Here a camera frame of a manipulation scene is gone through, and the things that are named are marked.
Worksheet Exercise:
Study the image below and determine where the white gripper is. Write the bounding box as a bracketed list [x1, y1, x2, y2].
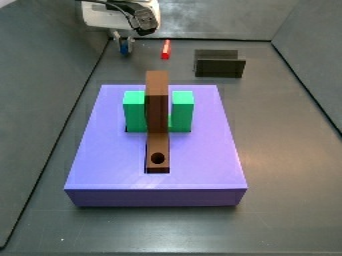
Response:
[79, 0, 161, 54]

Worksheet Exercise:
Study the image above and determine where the blue peg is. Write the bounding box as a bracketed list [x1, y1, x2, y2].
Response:
[121, 41, 130, 56]

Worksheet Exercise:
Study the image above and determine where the black angled fixture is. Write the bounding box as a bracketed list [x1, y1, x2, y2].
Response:
[194, 49, 246, 78]

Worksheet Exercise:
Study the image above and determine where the red peg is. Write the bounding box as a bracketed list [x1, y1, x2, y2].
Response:
[161, 39, 171, 60]

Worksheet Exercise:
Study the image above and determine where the green U-shaped block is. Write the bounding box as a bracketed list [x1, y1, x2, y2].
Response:
[123, 91, 195, 133]

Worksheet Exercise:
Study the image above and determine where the purple base block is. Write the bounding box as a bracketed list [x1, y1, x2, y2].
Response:
[64, 85, 247, 207]

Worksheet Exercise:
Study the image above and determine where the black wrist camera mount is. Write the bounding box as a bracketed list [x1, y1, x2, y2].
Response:
[106, 0, 159, 36]

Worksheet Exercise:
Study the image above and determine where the black cable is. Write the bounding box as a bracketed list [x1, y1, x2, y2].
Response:
[74, 0, 139, 31]

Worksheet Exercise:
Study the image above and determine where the brown L-shaped holed bracket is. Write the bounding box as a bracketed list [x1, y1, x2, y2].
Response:
[145, 71, 170, 174]

